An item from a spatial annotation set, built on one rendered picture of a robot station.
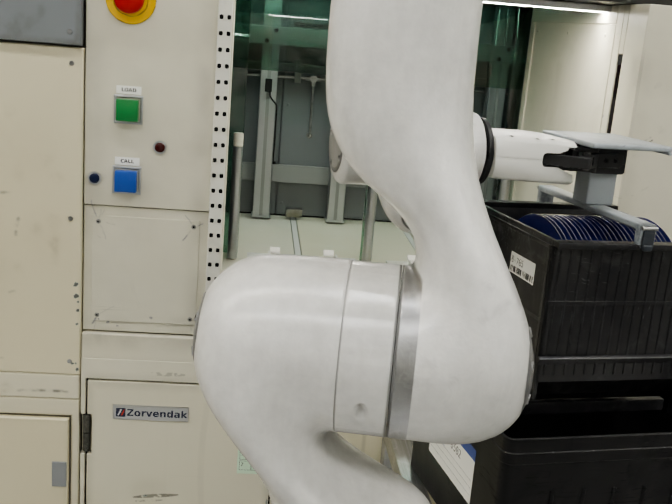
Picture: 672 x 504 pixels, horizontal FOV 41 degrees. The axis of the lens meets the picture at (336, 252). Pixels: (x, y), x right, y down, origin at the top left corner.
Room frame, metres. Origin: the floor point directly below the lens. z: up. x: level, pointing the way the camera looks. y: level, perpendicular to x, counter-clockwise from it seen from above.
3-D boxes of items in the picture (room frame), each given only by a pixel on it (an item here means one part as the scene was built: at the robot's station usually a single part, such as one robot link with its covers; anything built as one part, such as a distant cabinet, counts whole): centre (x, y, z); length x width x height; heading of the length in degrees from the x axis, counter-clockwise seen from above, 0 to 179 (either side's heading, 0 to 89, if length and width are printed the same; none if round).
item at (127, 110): (1.25, 0.31, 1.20); 0.03 x 0.02 x 0.03; 96
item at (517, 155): (1.01, -0.19, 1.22); 0.11 x 0.10 x 0.07; 106
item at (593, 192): (1.04, -0.29, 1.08); 0.24 x 0.20 x 0.32; 16
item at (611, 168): (1.00, -0.29, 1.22); 0.07 x 0.03 x 0.03; 106
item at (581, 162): (0.99, -0.24, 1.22); 0.08 x 0.06 x 0.01; 45
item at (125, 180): (1.25, 0.31, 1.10); 0.03 x 0.02 x 0.03; 96
